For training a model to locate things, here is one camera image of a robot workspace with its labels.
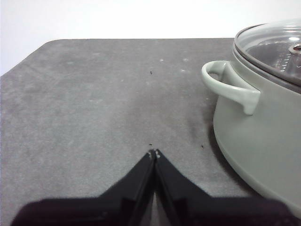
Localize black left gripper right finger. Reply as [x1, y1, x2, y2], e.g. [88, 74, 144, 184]
[154, 148, 297, 226]

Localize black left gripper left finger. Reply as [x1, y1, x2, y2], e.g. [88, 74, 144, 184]
[10, 150, 156, 226]

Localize glass lid with green knob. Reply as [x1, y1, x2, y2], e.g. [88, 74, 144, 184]
[235, 17, 301, 93]

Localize pale green electric steamer pot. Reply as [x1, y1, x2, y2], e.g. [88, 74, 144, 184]
[201, 35, 301, 210]

